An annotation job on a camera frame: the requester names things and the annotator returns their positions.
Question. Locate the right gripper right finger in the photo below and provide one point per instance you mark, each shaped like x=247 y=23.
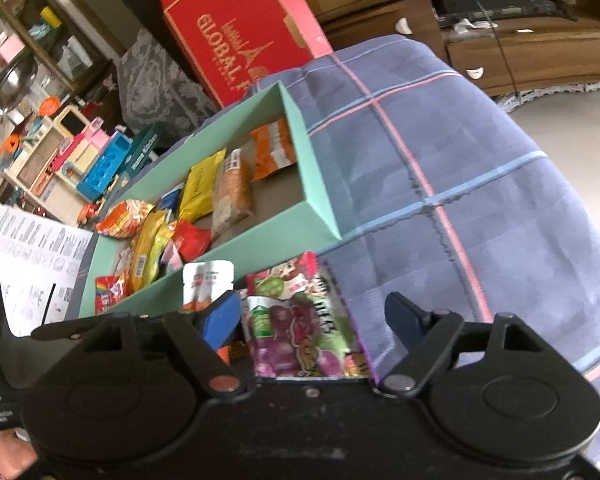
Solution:
x=428 y=338

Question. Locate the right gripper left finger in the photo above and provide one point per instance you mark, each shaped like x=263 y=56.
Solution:
x=198 y=336

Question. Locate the orange white jelly pack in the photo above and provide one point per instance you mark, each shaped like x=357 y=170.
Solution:
x=205 y=282

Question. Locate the pink strawberry candy pack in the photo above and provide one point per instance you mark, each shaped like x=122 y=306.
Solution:
x=171 y=260

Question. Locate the red candy pack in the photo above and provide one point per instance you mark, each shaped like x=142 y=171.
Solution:
x=190 y=241

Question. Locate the purple grape jelly pack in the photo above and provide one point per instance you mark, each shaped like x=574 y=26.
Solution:
x=296 y=325

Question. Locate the long yellow snack bar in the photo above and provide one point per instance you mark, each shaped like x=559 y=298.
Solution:
x=146 y=237

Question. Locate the yellow green snack bar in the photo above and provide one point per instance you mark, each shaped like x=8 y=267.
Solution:
x=161 y=239

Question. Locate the rainbow red candy bag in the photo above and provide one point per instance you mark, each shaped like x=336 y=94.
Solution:
x=109 y=291

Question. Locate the clear bread stick pack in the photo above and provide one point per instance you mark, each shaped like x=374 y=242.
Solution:
x=232 y=193

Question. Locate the yellow wafer snack pack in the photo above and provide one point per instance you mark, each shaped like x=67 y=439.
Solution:
x=197 y=196

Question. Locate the blue white cracker pack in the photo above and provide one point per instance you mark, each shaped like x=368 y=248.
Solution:
x=171 y=199

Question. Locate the orange puffy snack bag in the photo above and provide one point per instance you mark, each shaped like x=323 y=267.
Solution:
x=124 y=219

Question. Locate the orange white snack pack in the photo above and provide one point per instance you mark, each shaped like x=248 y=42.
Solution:
x=273 y=149

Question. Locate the pink patterned snack pack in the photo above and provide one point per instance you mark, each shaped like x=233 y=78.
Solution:
x=124 y=262

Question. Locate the person's left hand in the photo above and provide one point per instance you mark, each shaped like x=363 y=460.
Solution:
x=16 y=455

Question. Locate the white printed instruction sheet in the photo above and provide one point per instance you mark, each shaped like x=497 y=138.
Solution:
x=40 y=261

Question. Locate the purple plaid tablecloth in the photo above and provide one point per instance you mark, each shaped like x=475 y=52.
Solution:
x=440 y=196

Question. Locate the mint green cardboard box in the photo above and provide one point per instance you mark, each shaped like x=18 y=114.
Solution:
x=292 y=211

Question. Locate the toy kitchen playset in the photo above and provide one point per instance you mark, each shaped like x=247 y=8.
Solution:
x=63 y=166

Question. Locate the grey lace cloth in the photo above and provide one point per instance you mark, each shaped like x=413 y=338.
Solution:
x=155 y=91

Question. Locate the red gift box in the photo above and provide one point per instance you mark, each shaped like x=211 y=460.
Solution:
x=232 y=44

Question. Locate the wooden tv cabinet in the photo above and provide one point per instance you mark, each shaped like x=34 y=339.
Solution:
x=501 y=46

